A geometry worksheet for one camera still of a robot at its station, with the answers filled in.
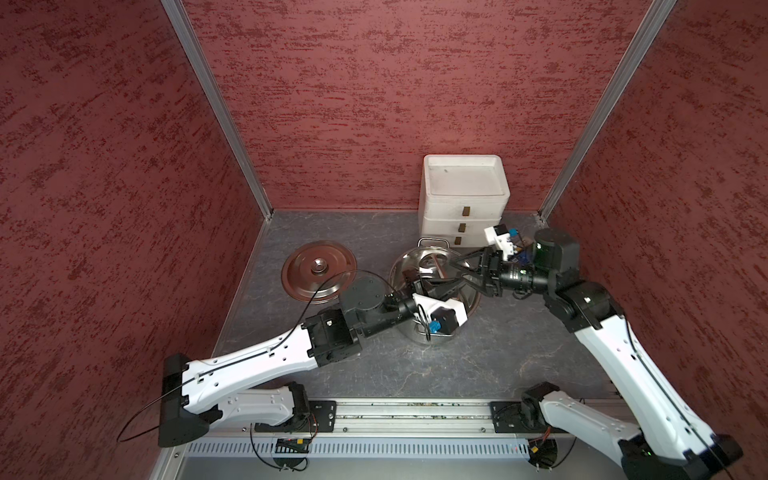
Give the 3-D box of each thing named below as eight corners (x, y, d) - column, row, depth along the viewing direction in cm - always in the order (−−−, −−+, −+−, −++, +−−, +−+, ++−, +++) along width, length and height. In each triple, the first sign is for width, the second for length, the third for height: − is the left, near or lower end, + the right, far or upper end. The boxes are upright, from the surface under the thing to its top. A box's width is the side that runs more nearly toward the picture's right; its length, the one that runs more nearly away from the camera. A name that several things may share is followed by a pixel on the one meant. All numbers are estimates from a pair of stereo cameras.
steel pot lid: (270, 284, 101) (266, 278, 99) (310, 238, 115) (308, 232, 112) (327, 312, 95) (325, 307, 92) (363, 260, 108) (362, 254, 106)
